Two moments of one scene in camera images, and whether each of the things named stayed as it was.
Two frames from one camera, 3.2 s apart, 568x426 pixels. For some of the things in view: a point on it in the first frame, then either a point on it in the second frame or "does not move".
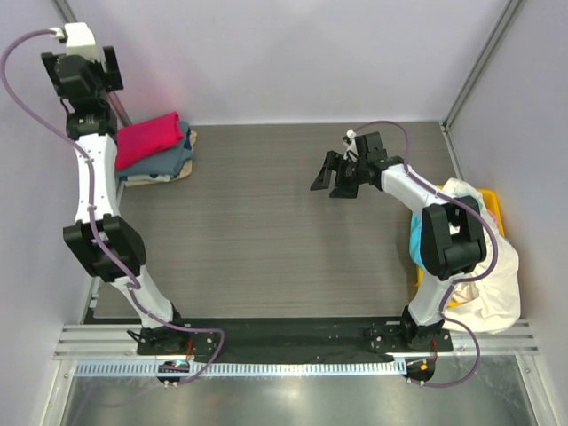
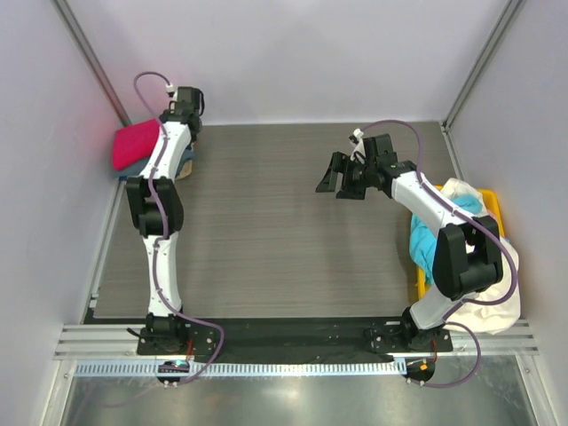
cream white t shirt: x=490 y=303 does not move
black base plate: x=297 y=336 does not move
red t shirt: x=141 y=140 does not move
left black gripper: x=112 y=67 → x=189 y=122
